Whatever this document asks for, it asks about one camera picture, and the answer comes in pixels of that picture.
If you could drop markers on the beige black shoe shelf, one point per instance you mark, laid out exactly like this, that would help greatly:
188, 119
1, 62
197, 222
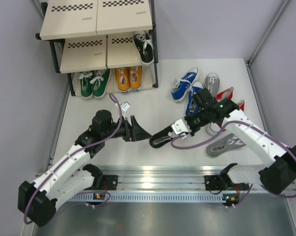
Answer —
96, 35

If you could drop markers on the grey sneaker at back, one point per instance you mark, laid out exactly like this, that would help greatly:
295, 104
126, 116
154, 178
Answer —
212, 83

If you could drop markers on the red sneaker lower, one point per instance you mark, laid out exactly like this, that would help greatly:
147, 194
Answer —
213, 128

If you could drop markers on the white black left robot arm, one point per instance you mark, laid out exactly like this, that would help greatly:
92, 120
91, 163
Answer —
40, 199

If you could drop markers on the blue sneaker upper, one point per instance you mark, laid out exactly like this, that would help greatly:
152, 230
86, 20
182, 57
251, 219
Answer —
183, 85

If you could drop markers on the red sneaker upper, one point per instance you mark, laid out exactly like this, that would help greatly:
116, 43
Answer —
228, 93

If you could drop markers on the green sneaker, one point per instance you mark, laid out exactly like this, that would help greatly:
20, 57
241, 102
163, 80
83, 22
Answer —
86, 87
100, 82

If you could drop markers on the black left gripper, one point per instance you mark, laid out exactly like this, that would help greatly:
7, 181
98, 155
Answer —
134, 132

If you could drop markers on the aluminium mounting rail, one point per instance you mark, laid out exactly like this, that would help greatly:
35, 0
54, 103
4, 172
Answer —
162, 178

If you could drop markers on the black sneaker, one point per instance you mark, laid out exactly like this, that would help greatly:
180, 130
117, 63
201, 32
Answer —
165, 136
144, 46

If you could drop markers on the grey slotted cable duct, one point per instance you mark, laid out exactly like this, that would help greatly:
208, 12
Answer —
149, 197

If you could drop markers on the orange sneaker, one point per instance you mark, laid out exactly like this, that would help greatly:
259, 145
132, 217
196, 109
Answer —
122, 79
135, 77

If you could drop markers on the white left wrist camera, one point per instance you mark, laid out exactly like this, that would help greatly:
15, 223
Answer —
124, 107

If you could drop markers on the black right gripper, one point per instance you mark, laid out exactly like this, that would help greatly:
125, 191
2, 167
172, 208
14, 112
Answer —
192, 133

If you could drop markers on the grey sneaker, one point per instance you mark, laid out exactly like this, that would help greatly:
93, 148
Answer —
212, 83
228, 143

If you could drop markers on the red sneaker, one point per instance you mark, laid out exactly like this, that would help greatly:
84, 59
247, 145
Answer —
213, 128
228, 93

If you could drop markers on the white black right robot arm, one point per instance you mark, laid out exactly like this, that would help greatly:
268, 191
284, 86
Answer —
278, 161

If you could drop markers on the grey sneaker in front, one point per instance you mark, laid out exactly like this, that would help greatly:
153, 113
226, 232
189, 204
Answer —
228, 143

